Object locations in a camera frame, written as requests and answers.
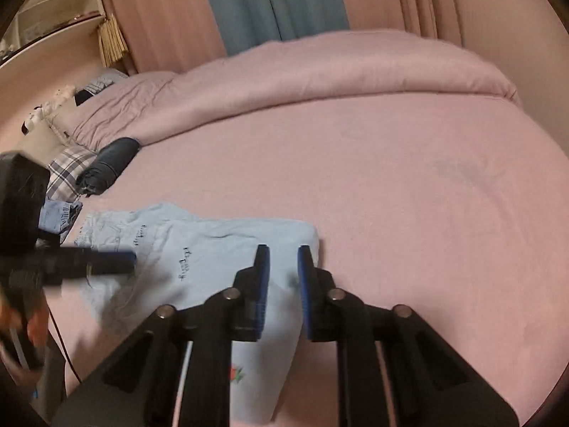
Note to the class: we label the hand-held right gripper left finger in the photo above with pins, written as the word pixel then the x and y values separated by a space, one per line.
pixel 262 284

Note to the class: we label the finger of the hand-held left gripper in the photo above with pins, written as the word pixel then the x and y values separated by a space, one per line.
pixel 102 255
pixel 106 269

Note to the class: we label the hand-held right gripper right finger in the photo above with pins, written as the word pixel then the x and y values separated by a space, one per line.
pixel 304 284

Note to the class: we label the light blue strawberry pants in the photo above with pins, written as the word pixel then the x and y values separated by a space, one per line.
pixel 200 249

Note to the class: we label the person's left hand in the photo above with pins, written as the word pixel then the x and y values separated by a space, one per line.
pixel 33 327

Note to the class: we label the small blue denim shorts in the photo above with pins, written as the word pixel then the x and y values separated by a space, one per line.
pixel 58 218

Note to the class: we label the grey plaid pillow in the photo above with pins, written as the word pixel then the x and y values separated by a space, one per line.
pixel 69 169

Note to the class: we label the beige pillow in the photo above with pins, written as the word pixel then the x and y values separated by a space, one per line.
pixel 62 126

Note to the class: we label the black and white plush toy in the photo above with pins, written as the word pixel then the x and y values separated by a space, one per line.
pixel 38 115

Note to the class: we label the dark blue folded garment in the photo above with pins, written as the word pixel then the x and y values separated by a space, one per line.
pixel 109 162

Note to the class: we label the bed with pink sheet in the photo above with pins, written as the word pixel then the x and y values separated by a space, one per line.
pixel 400 213

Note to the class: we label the black cloth item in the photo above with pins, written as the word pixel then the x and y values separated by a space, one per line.
pixel 83 97

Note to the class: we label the pink pillow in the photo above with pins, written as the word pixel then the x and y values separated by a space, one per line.
pixel 124 106

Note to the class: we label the blue checked pillow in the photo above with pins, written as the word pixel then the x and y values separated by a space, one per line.
pixel 104 82

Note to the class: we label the straw tassel bundle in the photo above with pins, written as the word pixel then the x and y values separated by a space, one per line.
pixel 111 40

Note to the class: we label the pink duvet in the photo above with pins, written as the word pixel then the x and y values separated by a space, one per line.
pixel 338 71

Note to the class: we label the teal curtain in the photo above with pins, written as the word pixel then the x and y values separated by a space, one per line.
pixel 271 4

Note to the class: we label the cream wall shelf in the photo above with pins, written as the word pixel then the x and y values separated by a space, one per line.
pixel 49 40

